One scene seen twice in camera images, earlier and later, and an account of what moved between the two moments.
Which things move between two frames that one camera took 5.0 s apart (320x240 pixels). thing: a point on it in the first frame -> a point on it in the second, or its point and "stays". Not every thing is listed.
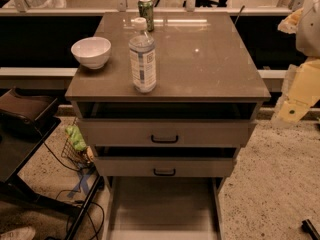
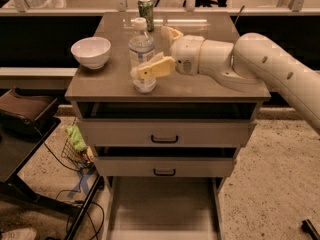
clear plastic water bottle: x=143 y=58 stays
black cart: x=27 y=121 stays
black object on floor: x=307 y=226 stays
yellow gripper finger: x=290 y=112 -> x=158 y=66
